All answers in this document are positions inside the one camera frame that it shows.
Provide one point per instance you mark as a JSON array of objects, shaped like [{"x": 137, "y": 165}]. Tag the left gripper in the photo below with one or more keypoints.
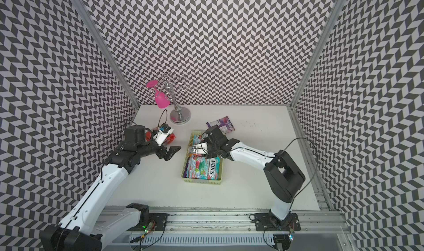
[{"x": 170, "y": 153}]

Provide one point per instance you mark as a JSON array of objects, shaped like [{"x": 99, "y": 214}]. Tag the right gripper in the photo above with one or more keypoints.
[{"x": 212, "y": 154}]

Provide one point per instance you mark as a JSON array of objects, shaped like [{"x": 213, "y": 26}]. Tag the red candy bag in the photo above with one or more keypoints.
[{"x": 169, "y": 139}]

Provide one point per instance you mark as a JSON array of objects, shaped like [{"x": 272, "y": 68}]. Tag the teal candy bag back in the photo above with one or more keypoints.
[{"x": 199, "y": 145}]

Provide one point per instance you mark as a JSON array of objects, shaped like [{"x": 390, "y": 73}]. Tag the teal candy bag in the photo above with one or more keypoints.
[
  {"x": 204, "y": 168},
  {"x": 199, "y": 145}
]

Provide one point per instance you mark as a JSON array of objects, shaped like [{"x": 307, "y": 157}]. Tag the purple candy bag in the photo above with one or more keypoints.
[
  {"x": 224, "y": 124},
  {"x": 186, "y": 171}
]

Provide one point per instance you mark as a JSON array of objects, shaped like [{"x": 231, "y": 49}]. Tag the teal candy bag front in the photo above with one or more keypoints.
[{"x": 204, "y": 168}]

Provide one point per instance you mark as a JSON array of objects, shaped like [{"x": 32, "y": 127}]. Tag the light green plastic basket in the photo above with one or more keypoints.
[{"x": 202, "y": 181}]

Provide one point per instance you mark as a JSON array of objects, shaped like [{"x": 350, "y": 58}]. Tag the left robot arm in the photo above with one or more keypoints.
[{"x": 77, "y": 231}]

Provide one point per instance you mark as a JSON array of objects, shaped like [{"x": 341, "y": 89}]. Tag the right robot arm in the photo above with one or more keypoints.
[{"x": 282, "y": 173}]

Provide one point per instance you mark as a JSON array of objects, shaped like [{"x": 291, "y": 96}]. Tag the chrome glass holder stand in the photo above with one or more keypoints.
[{"x": 179, "y": 115}]

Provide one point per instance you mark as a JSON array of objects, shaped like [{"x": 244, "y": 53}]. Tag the pink plastic wine glass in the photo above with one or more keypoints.
[{"x": 161, "y": 100}]

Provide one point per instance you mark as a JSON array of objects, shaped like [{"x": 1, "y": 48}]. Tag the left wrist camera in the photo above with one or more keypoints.
[{"x": 162, "y": 133}]

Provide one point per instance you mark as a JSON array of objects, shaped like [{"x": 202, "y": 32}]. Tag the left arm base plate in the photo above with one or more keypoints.
[{"x": 157, "y": 223}]

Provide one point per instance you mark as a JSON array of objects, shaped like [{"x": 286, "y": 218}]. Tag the aluminium front rail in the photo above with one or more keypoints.
[{"x": 201, "y": 220}]

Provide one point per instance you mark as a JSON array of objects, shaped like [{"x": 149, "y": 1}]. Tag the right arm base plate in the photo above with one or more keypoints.
[{"x": 268, "y": 221}]

